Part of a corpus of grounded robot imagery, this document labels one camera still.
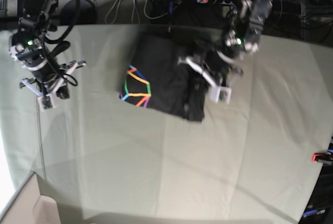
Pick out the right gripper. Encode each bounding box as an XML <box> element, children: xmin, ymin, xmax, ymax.
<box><xmin>19</xmin><ymin>61</ymin><xmax>86</xmax><ymax>111</ymax></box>

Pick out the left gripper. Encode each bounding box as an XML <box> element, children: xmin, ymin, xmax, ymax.
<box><xmin>177</xmin><ymin>56</ymin><xmax>244</xmax><ymax>104</ymax></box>

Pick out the black t-shirt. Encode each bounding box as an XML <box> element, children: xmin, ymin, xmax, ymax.
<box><xmin>119</xmin><ymin>34</ymin><xmax>209</xmax><ymax>122</ymax></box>

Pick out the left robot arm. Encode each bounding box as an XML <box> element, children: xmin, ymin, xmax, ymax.
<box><xmin>178</xmin><ymin>0</ymin><xmax>273</xmax><ymax>103</ymax></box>

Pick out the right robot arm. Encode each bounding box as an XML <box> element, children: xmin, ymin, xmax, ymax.
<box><xmin>8</xmin><ymin>0</ymin><xmax>86</xmax><ymax>111</ymax></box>

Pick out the round black stool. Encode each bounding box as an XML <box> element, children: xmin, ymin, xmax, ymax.
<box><xmin>59</xmin><ymin>0</ymin><xmax>97</xmax><ymax>25</ymax></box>

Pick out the middle black orange clamp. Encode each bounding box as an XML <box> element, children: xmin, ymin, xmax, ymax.
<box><xmin>168</xmin><ymin>0</ymin><xmax>173</xmax><ymax>33</ymax></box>

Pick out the black orange clamp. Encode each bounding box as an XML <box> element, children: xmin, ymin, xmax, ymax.
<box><xmin>168</xmin><ymin>0</ymin><xmax>173</xmax><ymax>33</ymax></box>
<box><xmin>312</xmin><ymin>142</ymin><xmax>332</xmax><ymax>166</ymax></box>

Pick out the right black orange clamp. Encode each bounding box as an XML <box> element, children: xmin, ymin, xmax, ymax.
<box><xmin>312</xmin><ymin>142</ymin><xmax>332</xmax><ymax>166</ymax></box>

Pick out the cardboard box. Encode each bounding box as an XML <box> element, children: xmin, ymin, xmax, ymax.
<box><xmin>1</xmin><ymin>172</ymin><xmax>61</xmax><ymax>224</ymax></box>

